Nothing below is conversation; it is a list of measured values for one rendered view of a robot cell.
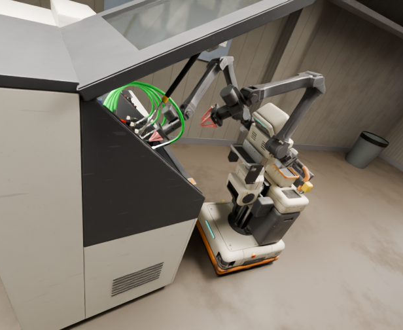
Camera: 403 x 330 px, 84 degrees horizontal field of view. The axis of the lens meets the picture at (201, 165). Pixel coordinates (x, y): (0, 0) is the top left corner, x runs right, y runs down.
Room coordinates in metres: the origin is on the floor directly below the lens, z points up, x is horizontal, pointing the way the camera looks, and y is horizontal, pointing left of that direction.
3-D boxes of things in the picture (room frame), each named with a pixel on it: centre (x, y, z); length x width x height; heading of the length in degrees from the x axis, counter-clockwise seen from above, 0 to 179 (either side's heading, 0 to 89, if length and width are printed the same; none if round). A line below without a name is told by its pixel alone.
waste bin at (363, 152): (4.77, -3.20, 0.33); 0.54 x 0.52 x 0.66; 122
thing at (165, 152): (1.16, 0.17, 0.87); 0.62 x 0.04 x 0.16; 41
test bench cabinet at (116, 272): (0.99, 0.37, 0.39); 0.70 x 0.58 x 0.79; 41
